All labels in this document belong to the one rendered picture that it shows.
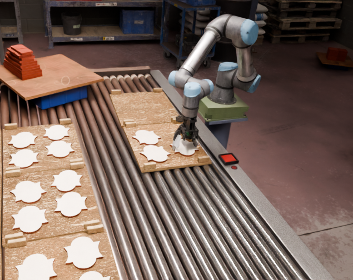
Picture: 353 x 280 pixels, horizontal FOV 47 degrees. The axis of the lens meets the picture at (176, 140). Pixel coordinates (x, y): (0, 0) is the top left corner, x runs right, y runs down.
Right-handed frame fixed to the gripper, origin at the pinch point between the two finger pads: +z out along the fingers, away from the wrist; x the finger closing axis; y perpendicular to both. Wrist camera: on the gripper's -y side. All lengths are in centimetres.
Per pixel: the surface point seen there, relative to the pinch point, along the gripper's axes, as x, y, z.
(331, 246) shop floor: 118, 6, 95
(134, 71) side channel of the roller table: -1, -103, 1
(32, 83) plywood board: -70, -67, -10
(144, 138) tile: -17.5, -11.7, -0.6
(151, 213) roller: -28, 41, 2
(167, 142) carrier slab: -6.8, -7.1, 0.6
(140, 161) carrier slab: -24.5, 7.3, 0.4
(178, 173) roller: -8.6, 17.4, 2.1
